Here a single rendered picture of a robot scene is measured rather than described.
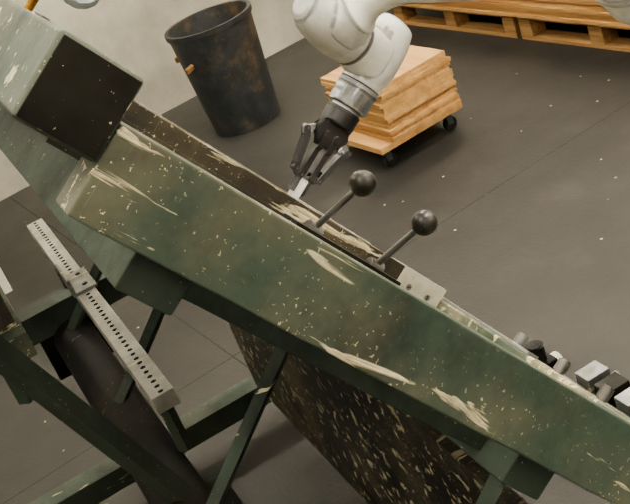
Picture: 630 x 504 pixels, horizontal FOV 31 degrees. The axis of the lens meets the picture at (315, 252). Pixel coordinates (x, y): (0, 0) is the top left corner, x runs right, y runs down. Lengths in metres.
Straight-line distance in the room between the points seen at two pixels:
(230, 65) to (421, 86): 1.40
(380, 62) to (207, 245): 1.15
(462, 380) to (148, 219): 0.47
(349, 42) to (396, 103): 3.09
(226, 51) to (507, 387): 5.02
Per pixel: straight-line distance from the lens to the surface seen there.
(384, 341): 1.37
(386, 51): 2.32
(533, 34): 6.42
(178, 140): 2.10
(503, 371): 1.48
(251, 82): 6.47
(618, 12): 2.03
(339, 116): 2.33
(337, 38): 2.23
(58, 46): 1.14
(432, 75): 5.43
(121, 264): 1.29
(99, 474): 3.79
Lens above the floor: 2.15
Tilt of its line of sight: 26 degrees down
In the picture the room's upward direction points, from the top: 22 degrees counter-clockwise
